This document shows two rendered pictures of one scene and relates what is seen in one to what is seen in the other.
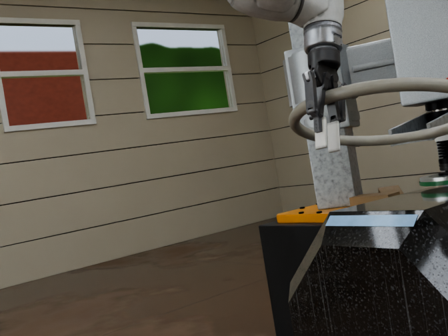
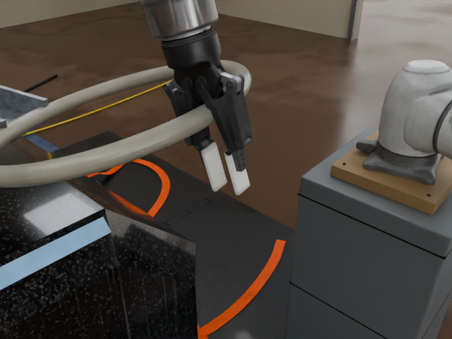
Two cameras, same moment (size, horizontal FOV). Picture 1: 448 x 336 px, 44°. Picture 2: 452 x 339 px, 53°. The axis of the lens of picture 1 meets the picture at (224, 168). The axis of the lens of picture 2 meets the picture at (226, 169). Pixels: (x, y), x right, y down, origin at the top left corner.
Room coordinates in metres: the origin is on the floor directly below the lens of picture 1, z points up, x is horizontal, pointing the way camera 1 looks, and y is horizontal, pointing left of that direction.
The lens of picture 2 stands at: (1.37, 0.32, 1.45)
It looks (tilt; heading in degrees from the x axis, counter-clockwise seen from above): 31 degrees down; 259
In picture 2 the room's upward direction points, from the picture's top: straight up
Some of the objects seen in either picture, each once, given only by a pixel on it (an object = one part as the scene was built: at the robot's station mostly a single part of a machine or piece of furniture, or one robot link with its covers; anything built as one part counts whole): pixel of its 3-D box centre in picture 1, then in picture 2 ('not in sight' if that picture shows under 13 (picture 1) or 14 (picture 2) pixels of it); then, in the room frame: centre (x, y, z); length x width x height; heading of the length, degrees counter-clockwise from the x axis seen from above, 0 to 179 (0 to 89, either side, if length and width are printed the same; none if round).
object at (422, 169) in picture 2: not in sight; (397, 150); (0.71, -0.64, 0.86); 0.22 x 0.18 x 0.06; 139
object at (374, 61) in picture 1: (362, 69); not in sight; (2.67, -0.73, 1.41); 0.74 x 0.34 x 0.25; 72
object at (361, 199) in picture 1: (375, 199); not in sight; (2.50, -0.65, 0.81); 0.20 x 0.10 x 0.05; 44
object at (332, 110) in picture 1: (331, 100); (198, 113); (1.30, -0.27, 1.18); 0.04 x 0.01 x 0.11; 42
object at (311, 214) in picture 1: (341, 208); not in sight; (2.74, -0.54, 0.76); 0.49 x 0.49 x 0.05; 36
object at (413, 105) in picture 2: not in sight; (420, 105); (0.69, -0.62, 1.00); 0.18 x 0.16 x 0.22; 115
